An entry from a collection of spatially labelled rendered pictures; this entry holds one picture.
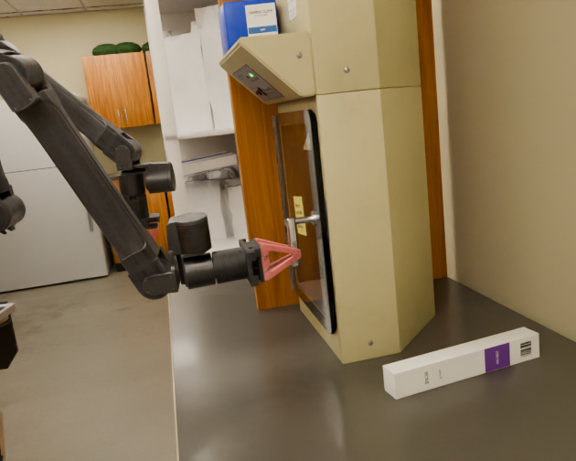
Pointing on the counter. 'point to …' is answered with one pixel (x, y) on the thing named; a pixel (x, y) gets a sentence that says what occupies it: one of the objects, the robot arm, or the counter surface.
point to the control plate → (256, 83)
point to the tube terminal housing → (369, 169)
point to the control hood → (276, 63)
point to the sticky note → (299, 214)
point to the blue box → (236, 21)
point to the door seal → (326, 229)
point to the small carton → (261, 19)
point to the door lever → (296, 231)
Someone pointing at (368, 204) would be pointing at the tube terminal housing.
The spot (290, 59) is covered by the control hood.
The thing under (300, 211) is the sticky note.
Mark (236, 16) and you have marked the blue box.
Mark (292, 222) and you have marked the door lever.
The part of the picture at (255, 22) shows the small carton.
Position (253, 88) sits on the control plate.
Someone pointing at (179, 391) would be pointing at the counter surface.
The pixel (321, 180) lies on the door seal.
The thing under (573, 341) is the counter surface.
